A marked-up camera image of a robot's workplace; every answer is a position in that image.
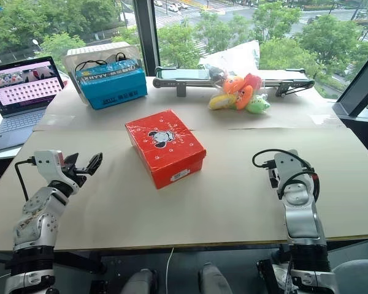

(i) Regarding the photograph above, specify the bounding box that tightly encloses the thin white cable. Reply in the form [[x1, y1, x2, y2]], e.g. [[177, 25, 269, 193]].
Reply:
[[165, 247, 175, 294]]

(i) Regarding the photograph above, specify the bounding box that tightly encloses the light blue fabric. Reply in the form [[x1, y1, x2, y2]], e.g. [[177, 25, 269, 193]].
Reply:
[[332, 258, 368, 294]]

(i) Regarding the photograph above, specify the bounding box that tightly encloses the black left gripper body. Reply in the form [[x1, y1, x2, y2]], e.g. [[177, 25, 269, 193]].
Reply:
[[62, 165, 88, 187]]

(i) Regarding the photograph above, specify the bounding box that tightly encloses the dark plush toy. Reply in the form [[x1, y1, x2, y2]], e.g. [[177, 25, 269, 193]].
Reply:
[[208, 67, 225, 84]]

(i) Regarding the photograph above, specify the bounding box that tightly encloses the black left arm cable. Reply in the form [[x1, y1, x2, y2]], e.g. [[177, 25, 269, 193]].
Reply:
[[14, 156, 36, 202]]

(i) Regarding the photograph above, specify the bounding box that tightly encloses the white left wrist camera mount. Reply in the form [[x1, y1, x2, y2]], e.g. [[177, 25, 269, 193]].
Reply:
[[33, 149, 80, 190]]

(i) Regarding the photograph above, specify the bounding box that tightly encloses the green plush toy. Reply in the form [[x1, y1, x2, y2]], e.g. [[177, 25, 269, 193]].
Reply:
[[245, 94, 272, 115]]

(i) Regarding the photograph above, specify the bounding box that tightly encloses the small conveyor belt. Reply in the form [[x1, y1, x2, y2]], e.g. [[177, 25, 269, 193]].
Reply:
[[152, 66, 315, 99]]

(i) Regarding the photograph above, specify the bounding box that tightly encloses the grey open laptop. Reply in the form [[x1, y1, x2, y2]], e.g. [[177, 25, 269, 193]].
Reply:
[[0, 56, 65, 154]]

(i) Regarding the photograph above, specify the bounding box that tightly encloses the blue cardboard box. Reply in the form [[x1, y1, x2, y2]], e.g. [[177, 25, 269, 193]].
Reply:
[[75, 59, 148, 110]]

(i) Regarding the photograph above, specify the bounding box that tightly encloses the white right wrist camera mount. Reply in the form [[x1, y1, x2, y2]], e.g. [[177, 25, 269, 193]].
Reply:
[[274, 149, 313, 191]]

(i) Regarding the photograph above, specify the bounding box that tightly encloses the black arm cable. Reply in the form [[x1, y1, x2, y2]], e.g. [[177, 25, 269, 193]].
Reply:
[[14, 156, 36, 202], [252, 149, 321, 203]]

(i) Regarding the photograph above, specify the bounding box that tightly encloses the clear plastic bag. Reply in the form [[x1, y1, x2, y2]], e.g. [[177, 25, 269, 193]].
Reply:
[[198, 39, 272, 116]]

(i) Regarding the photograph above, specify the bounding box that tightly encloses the grey rounded shape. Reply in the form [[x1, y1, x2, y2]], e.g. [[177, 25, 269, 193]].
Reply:
[[127, 268, 159, 294], [198, 262, 231, 294]]

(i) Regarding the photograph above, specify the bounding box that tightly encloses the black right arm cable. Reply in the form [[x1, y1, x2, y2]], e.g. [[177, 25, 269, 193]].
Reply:
[[252, 149, 321, 203]]

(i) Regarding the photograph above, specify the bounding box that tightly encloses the dark slanted window frame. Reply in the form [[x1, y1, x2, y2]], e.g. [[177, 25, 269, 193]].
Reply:
[[332, 47, 368, 119]]

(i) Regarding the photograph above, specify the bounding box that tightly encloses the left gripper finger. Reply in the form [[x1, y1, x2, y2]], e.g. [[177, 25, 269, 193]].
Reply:
[[64, 152, 80, 169], [85, 152, 104, 176]]

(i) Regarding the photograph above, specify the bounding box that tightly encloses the clear plastic storage bin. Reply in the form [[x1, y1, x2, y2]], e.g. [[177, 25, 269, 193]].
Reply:
[[63, 42, 145, 108]]

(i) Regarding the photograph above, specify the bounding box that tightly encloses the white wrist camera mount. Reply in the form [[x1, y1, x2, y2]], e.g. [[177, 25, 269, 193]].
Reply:
[[274, 149, 313, 191], [33, 149, 80, 190]]

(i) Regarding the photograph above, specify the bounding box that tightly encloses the red shoe box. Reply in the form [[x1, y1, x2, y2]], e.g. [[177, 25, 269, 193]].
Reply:
[[125, 108, 207, 190]]

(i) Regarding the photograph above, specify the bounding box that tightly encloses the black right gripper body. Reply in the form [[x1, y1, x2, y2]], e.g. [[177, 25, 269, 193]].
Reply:
[[267, 168, 279, 189]]

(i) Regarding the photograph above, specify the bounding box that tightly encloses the black metal bracket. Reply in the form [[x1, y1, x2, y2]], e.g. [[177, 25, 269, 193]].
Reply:
[[256, 258, 278, 294]]

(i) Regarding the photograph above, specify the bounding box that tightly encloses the orange carrot plush toy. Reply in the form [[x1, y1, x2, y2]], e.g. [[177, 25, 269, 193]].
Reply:
[[234, 85, 254, 111]]

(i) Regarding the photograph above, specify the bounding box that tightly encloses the red plush toy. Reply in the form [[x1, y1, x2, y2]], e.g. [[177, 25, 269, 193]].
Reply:
[[243, 72, 263, 90]]

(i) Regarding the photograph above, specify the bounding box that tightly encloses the dark window pillar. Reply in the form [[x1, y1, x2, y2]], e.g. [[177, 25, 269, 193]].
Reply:
[[132, 0, 161, 78]]

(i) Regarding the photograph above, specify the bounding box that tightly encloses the yellow plush toy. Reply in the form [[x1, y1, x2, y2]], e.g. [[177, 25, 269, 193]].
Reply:
[[209, 93, 238, 111]]

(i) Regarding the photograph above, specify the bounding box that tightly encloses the black cable in bin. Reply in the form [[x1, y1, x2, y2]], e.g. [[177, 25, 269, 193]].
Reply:
[[75, 53, 129, 74]]

